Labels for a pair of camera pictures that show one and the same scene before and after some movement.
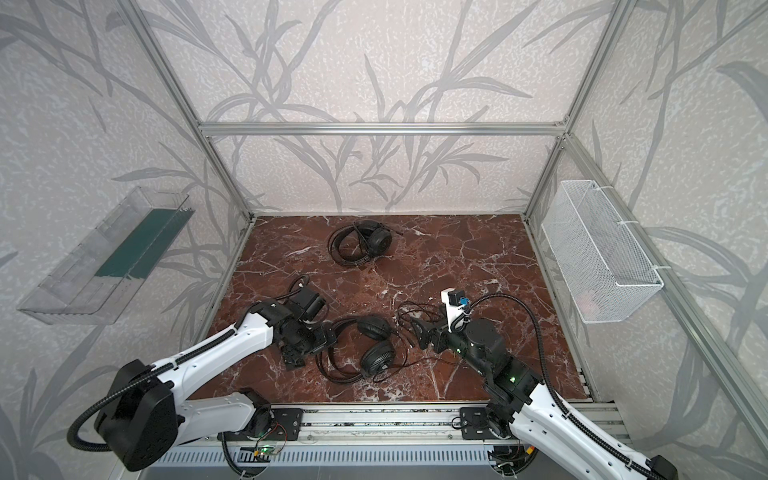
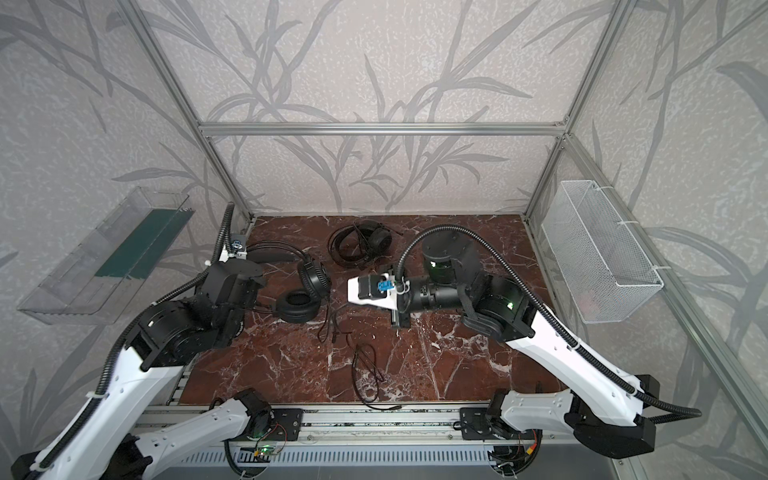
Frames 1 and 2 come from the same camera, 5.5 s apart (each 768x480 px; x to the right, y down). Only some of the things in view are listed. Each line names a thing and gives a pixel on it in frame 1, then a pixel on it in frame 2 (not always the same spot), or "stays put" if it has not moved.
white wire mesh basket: x=606 y=273 stays put
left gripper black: x=321 y=336 → x=241 y=279
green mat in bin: x=139 y=253 stays put
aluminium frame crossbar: x=206 y=129 stays put
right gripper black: x=435 y=335 → x=399 y=303
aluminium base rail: x=405 y=424 stays put
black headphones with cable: x=356 y=243 stays put
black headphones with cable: x=369 y=348 → x=303 y=305
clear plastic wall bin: x=94 y=282 stays put
